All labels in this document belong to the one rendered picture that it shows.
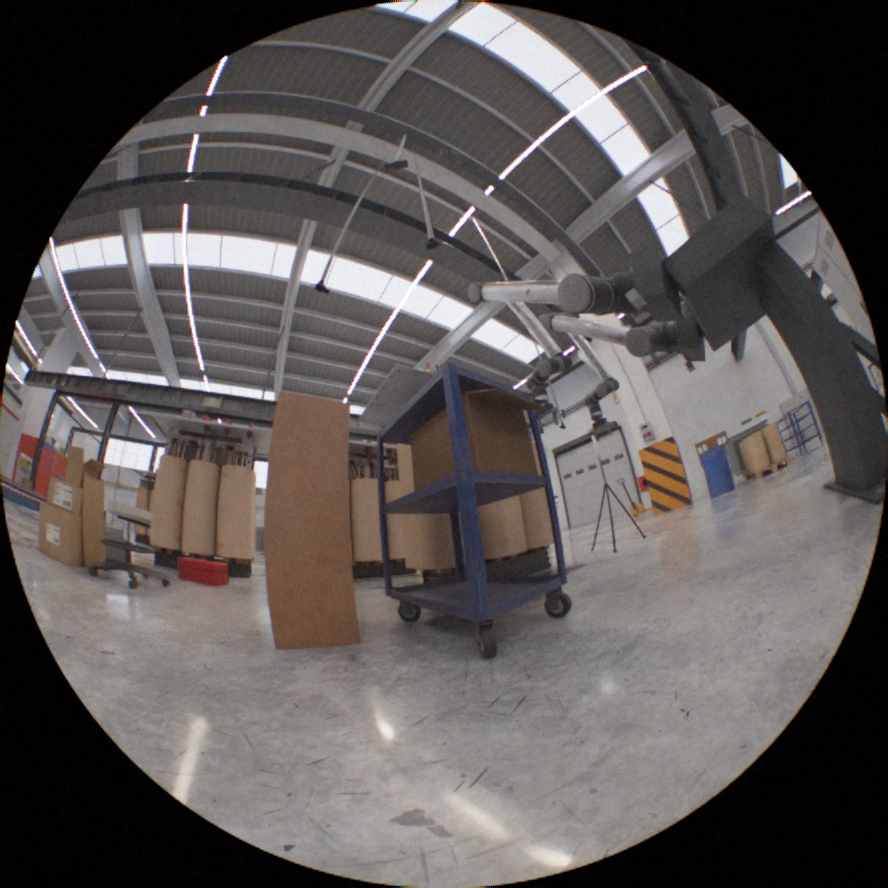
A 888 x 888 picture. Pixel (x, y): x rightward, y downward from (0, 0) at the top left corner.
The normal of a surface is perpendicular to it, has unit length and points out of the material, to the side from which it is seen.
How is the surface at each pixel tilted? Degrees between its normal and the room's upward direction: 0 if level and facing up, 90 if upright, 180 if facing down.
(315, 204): 180
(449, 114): 174
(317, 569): 90
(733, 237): 90
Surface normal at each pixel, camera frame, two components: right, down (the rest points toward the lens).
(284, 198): 0.11, 0.93
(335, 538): 0.55, -0.36
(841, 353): -0.90, -0.07
